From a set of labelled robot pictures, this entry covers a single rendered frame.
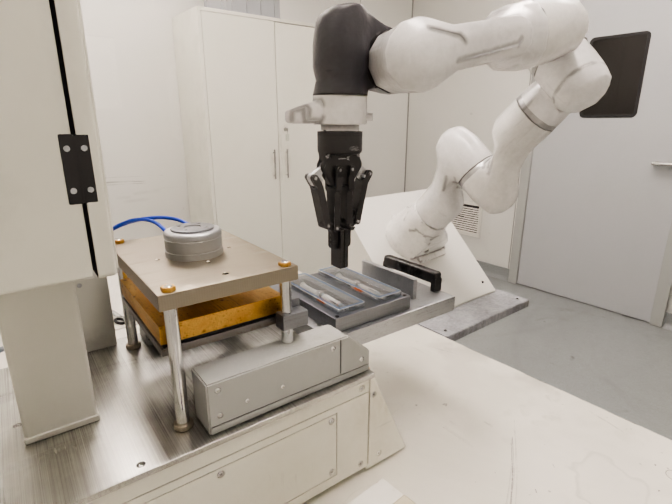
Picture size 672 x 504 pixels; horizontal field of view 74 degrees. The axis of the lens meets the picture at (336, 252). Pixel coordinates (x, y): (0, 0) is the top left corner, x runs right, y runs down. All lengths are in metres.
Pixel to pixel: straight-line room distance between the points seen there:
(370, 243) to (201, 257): 0.77
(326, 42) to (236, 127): 2.26
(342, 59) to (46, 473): 0.64
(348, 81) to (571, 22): 0.40
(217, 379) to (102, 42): 2.77
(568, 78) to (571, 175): 2.67
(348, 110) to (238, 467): 0.53
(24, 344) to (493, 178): 0.97
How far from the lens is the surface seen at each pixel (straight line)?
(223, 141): 2.93
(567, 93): 0.99
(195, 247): 0.63
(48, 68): 0.45
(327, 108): 0.73
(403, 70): 0.68
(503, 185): 1.16
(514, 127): 1.12
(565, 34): 0.92
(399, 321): 0.79
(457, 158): 1.19
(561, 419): 1.00
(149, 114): 3.21
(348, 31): 0.74
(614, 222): 3.55
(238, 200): 3.00
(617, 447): 0.97
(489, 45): 0.77
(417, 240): 1.33
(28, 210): 0.46
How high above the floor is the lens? 1.29
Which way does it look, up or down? 17 degrees down
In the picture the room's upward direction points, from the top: straight up
